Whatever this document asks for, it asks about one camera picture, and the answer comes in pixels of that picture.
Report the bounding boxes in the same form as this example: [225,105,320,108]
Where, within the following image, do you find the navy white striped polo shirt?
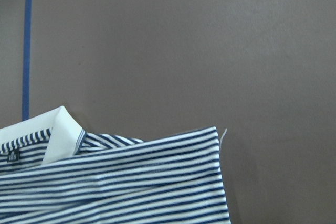
[1,106,230,223]

